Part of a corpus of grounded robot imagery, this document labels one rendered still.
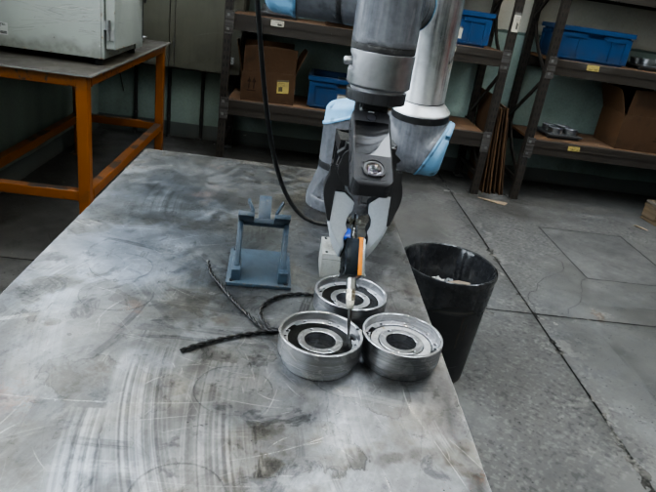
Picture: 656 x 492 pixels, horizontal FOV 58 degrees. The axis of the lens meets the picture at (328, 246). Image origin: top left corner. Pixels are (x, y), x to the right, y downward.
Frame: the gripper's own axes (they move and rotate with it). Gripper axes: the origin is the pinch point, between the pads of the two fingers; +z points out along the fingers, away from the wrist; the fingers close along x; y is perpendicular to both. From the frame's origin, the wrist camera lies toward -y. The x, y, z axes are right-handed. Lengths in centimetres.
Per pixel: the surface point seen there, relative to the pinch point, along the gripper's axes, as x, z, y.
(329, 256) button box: 0.5, 9.0, 17.1
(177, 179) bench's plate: 31, 13, 60
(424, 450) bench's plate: -7.2, 13.0, -21.2
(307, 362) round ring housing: 5.2, 10.2, -10.7
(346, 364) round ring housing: 0.4, 10.5, -10.1
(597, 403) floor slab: -115, 94, 95
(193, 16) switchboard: 67, 2, 379
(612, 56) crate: -219, -12, 339
